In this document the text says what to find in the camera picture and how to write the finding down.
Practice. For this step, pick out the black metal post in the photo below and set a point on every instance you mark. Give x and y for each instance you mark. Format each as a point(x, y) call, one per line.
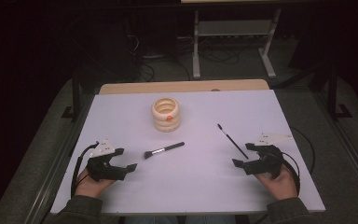
point(333, 93)
point(75, 93)

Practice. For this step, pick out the thin black eyeliner brush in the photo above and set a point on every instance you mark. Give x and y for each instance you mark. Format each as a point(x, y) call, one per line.
point(233, 142)

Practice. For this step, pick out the person's right hand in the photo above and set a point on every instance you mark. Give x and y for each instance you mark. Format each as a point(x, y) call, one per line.
point(281, 186)

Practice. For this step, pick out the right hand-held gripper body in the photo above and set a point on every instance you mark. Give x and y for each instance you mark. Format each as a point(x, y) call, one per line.
point(267, 163)

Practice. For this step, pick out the person's left hand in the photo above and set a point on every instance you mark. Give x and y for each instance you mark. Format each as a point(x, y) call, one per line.
point(90, 186)

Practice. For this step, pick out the white board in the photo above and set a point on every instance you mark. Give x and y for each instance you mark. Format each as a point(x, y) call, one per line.
point(199, 180)

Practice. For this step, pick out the black makeup brush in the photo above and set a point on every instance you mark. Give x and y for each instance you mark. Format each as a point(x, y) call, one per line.
point(164, 149)

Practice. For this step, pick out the grey metal stand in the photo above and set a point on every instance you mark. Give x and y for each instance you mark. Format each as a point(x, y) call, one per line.
point(233, 28)

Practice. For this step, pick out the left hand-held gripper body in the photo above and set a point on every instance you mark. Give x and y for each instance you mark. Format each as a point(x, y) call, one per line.
point(101, 169)

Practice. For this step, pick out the aluminium rail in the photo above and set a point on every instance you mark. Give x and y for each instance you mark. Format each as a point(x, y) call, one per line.
point(48, 186)
point(351, 155)

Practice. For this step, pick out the wooden table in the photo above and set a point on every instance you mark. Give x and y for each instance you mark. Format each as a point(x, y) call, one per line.
point(183, 86)

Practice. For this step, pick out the cream ringed brush holder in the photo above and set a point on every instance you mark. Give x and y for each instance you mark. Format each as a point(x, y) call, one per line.
point(166, 115)

